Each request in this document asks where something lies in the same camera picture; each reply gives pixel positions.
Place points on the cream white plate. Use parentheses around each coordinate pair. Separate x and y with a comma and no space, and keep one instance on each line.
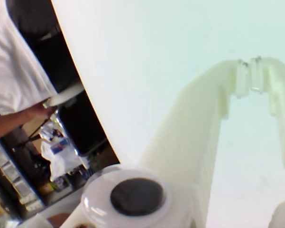
(66,96)

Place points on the white plastic bag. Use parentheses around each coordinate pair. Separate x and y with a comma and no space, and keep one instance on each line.
(64,164)

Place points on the light wooden folding table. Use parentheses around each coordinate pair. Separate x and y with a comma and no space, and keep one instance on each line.
(34,130)

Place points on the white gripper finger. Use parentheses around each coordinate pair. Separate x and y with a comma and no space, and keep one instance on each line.
(284,99)
(187,133)

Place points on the person's white t-shirt torso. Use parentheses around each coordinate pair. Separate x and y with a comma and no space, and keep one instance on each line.
(9,64)

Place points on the black glossy panel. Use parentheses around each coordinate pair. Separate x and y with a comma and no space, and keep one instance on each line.
(85,133)

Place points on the small yellow box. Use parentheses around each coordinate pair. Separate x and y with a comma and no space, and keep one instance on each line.
(46,189)

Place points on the clear plastic drawer stack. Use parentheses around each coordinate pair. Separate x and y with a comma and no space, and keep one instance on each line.
(16,183)

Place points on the person's right hand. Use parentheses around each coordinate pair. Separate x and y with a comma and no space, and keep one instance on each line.
(43,111)

